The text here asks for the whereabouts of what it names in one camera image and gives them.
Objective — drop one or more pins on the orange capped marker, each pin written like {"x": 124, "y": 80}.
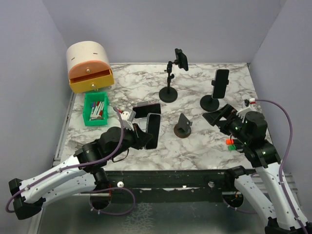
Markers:
{"x": 230, "y": 141}

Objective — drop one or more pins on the green plastic bin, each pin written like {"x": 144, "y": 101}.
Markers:
{"x": 90, "y": 98}

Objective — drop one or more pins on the black phone with white edge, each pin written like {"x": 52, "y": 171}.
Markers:
{"x": 153, "y": 126}

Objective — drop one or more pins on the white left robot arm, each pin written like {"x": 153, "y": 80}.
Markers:
{"x": 81, "y": 172}

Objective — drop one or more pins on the black phone with pink edge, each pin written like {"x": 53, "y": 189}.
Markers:
{"x": 143, "y": 110}

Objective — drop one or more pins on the brown round base phone stand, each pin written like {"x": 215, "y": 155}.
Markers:
{"x": 183, "y": 128}

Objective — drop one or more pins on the black mounting rail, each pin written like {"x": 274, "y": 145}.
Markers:
{"x": 168, "y": 186}

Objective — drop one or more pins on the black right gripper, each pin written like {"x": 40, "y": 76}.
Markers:
{"x": 228, "y": 111}

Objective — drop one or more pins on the tall black phone stand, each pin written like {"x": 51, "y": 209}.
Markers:
{"x": 169, "y": 94}

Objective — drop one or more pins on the green capped marker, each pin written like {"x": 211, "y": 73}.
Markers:
{"x": 231, "y": 148}

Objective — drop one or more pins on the markers in green bin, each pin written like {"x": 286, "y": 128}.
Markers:
{"x": 97, "y": 110}

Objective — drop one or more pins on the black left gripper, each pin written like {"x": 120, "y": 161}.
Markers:
{"x": 141, "y": 138}

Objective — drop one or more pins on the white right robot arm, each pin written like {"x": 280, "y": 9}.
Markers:
{"x": 277, "y": 209}

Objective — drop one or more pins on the beige and orange drawer box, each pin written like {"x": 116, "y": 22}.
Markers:
{"x": 88, "y": 67}

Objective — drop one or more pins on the short black phone stand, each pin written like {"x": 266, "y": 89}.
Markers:
{"x": 208, "y": 103}

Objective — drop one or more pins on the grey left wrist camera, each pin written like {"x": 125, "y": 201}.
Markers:
{"x": 128, "y": 115}

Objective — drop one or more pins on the silver folding phone stand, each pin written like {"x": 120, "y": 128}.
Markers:
{"x": 142, "y": 123}

